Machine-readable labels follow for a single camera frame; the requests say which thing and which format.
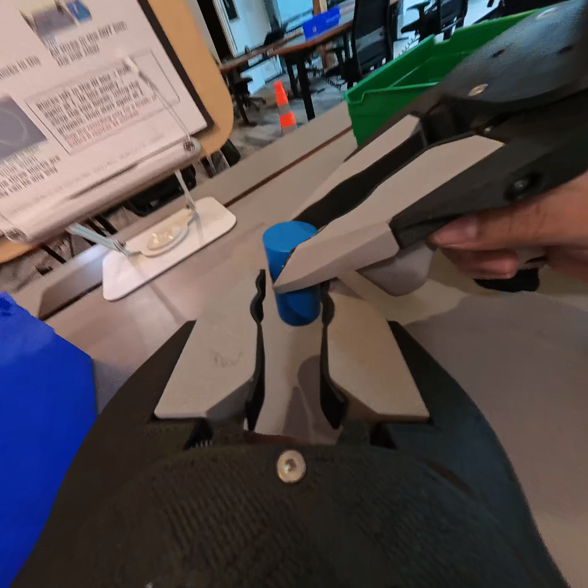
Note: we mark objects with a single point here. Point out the wooden backing board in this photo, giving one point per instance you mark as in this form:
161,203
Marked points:
206,92

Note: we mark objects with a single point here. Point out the printed instruction sheet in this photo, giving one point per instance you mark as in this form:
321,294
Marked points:
92,115

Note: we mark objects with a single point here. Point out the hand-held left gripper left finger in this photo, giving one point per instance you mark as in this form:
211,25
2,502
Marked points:
211,367

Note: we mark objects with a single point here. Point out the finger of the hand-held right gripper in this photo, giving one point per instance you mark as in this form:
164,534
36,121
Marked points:
349,239
363,160

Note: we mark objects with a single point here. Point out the blue plastic bin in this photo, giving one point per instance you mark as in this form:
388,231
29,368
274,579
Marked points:
41,413

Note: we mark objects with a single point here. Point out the orange traffic cone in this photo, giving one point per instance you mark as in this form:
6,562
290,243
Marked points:
287,115

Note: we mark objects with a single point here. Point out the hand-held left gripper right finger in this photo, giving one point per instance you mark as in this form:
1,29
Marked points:
372,367

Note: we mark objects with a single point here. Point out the green plastic bin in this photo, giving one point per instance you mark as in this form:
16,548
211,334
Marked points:
381,101

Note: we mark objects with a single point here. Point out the person's right hand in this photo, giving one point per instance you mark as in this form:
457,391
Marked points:
551,229

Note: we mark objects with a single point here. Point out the wooden background table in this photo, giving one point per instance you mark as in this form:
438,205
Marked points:
317,41

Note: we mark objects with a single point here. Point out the blue cylinder block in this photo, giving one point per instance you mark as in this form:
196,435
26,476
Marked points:
285,243

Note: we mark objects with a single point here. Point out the black office chair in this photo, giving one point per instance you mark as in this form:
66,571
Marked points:
372,41
160,195

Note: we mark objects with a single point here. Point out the white document stand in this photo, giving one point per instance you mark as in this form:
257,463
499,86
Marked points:
202,220

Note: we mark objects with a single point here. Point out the small blue storage bin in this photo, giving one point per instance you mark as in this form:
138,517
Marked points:
321,23

